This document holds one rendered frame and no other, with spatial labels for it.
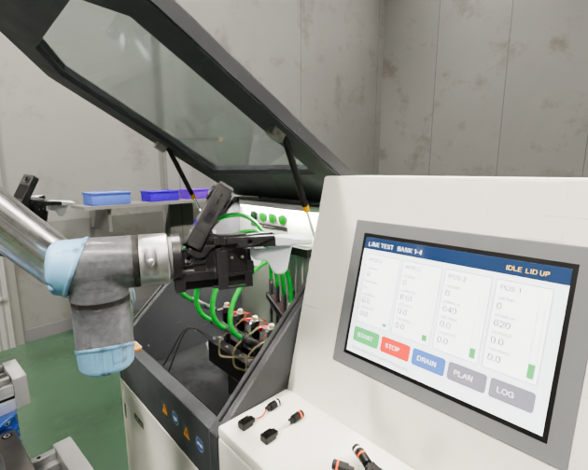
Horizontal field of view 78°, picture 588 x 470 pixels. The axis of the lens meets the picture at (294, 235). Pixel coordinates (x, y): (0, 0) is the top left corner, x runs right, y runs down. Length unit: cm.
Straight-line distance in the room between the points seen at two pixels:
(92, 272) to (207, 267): 15
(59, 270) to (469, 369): 68
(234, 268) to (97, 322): 20
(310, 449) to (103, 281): 57
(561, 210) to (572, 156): 650
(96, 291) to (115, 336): 7
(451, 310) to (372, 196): 31
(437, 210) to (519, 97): 667
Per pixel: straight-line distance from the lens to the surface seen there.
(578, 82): 736
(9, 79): 408
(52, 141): 408
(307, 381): 101
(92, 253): 54
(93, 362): 58
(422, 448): 86
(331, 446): 90
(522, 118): 738
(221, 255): 54
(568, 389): 75
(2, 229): 68
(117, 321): 56
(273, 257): 54
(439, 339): 79
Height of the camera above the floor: 156
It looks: 10 degrees down
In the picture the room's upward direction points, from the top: straight up
